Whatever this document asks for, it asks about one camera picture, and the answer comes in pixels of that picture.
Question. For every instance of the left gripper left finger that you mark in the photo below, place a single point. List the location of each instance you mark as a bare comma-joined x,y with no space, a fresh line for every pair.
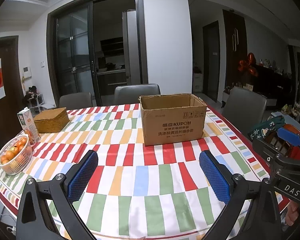
34,220

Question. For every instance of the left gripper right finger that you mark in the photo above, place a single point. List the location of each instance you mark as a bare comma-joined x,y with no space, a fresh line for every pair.
262,220

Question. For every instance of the person's right hand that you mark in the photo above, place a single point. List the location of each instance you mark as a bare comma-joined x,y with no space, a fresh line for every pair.
292,213

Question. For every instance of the green christmas bag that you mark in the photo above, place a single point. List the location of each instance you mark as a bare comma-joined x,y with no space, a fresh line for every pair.
263,129

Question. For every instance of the grey chair right side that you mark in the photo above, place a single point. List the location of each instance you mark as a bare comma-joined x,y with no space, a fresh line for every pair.
244,109

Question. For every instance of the white basket of oranges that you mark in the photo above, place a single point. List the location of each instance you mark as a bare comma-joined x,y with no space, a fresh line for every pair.
16,154

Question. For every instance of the red balloon decoration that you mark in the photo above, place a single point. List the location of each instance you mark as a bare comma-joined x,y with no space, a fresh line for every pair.
248,65

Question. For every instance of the white juice carton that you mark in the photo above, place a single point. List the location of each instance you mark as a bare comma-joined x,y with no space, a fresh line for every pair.
27,123

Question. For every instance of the dark wooden door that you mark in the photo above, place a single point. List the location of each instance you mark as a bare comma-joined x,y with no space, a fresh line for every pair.
11,93

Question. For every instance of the woven straw box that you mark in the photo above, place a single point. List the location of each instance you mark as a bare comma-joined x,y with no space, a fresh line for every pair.
51,120

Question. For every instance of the colourful checked tablecloth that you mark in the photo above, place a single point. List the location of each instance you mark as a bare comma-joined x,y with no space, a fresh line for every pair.
137,191

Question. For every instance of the brown cardboard box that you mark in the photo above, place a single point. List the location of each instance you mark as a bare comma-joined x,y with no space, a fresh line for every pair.
168,119

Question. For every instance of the grey dining chair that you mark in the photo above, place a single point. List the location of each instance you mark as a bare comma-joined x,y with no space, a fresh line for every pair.
76,101

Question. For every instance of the grey chair behind box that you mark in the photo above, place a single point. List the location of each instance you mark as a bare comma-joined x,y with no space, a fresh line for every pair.
130,94

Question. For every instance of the dark glass sliding door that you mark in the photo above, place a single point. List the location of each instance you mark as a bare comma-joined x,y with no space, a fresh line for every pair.
95,46

